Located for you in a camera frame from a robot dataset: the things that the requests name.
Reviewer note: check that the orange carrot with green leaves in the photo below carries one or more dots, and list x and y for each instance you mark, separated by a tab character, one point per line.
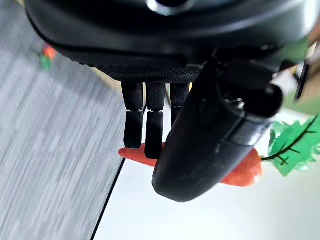
245	172

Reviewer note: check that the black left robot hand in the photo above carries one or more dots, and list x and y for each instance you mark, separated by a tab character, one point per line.
190	140

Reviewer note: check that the small red vegetable green top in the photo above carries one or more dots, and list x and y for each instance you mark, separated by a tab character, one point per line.
48	56

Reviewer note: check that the black chair frame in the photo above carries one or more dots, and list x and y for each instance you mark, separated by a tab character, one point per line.
301	75

